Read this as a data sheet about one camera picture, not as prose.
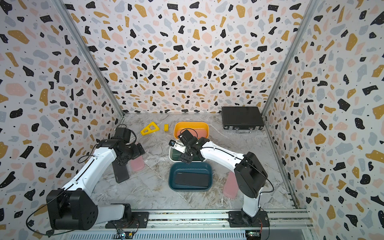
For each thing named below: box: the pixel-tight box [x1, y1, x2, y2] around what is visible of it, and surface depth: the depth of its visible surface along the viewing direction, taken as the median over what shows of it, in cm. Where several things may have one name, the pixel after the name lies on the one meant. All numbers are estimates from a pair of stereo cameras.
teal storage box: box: [168, 162, 213, 192], surface depth 87 cm
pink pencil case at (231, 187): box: [223, 171, 239, 199], surface depth 86 cm
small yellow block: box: [163, 124, 169, 132], surface depth 115 cm
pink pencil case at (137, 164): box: [131, 155, 145, 172], surface depth 94 cm
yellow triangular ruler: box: [140, 121, 160, 136], surface depth 113 cm
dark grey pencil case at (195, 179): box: [175, 171, 209, 187], surface depth 86 cm
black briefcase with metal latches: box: [221, 106, 265, 134], surface depth 120 cm
